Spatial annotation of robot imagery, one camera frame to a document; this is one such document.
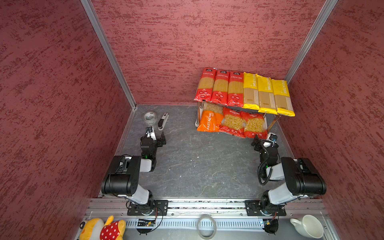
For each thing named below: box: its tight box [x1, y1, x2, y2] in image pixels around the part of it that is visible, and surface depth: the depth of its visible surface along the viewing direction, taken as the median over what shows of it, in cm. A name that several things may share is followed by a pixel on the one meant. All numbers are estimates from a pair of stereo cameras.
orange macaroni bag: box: [196, 101, 225, 133], surface depth 101 cm
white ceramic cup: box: [290, 214, 324, 239], surface depth 65 cm
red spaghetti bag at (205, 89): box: [194, 67, 217, 103], surface depth 81 cm
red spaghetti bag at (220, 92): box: [210, 70, 230, 105], surface depth 80 cm
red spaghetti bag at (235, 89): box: [227, 71, 244, 107], surface depth 80 cm
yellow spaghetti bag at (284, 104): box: [271, 79, 296, 117], surface depth 76 cm
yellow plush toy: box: [79, 215, 126, 240], surface depth 65 cm
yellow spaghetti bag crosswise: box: [242, 72, 260, 110], surface depth 79 cm
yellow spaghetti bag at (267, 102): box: [256, 76, 278, 115], surface depth 77 cm
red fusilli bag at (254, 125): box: [243, 112, 268, 140], surface depth 96 cm
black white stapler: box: [158, 112, 169, 131], surface depth 108 cm
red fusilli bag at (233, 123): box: [219, 107, 246, 139], surface depth 99 cm
